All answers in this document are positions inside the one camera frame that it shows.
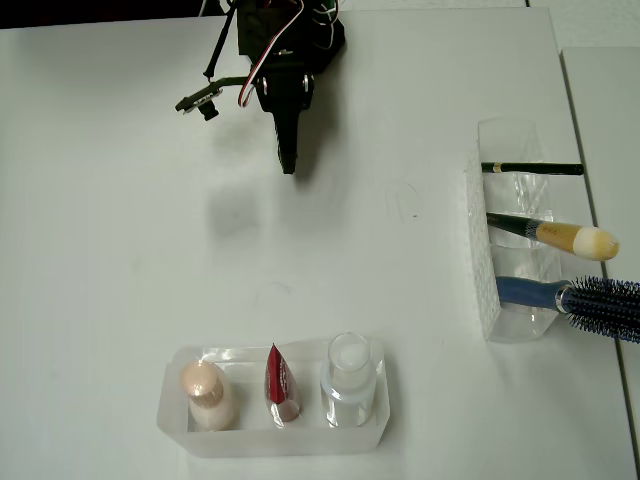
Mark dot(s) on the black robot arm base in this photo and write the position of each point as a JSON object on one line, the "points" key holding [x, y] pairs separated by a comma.
{"points": [[332, 45]]}

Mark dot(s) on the clear acrylic organizer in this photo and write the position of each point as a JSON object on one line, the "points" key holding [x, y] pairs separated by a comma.
{"points": [[479, 260]]}

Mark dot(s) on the pink bottle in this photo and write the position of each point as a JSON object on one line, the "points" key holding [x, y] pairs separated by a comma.
{"points": [[200, 385]]}

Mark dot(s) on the black eyeliner pencil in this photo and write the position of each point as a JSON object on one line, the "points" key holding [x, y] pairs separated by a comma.
{"points": [[540, 168]]}

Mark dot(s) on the red cream tube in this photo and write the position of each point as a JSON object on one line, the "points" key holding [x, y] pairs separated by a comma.
{"points": [[277, 380]]}

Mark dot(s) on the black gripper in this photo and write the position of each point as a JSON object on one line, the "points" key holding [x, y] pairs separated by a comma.
{"points": [[284, 96]]}

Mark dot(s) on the black wrist camera board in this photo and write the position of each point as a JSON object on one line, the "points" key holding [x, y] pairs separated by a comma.
{"points": [[200, 97]]}

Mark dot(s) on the blue round hairbrush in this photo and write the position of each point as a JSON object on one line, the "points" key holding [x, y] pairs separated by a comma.
{"points": [[530, 292]]}

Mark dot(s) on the clear bottle white cap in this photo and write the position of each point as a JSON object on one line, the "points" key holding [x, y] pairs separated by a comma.
{"points": [[347, 370]]}

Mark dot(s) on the makeup brush gold ferrule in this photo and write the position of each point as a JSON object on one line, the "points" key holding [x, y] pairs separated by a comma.
{"points": [[560, 235]]}

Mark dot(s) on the translucent white plastic bin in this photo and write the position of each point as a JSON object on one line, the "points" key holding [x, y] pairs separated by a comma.
{"points": [[280, 442]]}

